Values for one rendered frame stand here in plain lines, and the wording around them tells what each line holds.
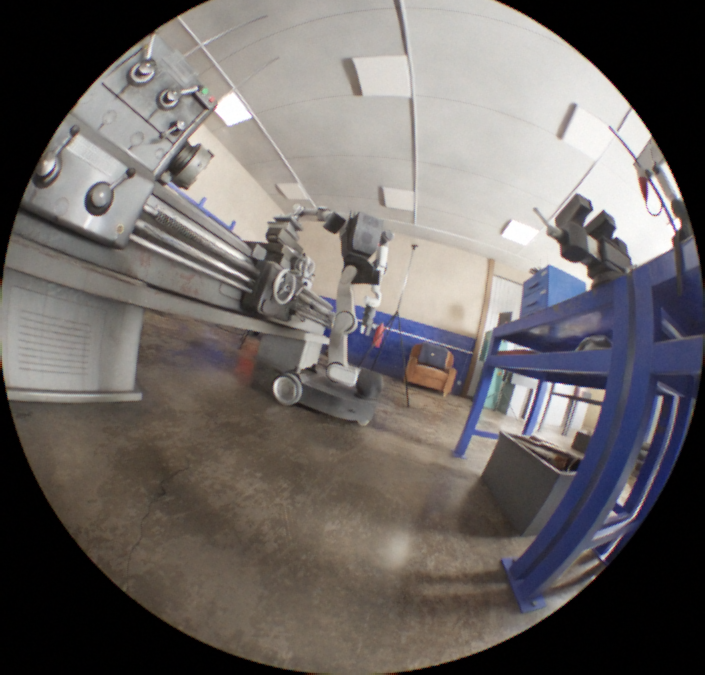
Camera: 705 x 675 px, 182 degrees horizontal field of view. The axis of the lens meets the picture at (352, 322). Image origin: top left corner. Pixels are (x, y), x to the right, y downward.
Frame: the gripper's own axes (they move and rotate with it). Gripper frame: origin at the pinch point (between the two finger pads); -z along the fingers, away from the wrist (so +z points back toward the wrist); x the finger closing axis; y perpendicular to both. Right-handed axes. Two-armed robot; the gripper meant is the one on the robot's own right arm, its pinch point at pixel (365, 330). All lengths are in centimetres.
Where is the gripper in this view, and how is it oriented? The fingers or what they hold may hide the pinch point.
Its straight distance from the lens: 173.9
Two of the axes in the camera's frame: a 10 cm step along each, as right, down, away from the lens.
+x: -3.7, -1.6, 9.2
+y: -9.0, -1.8, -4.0
